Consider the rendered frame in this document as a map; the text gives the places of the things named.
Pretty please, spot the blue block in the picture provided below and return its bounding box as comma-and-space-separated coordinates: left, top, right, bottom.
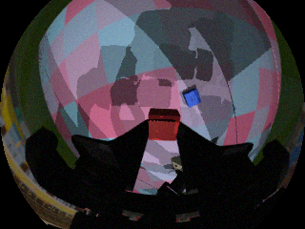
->
182, 88, 201, 107

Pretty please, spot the red block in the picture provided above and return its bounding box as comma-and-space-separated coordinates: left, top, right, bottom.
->
149, 108, 180, 141

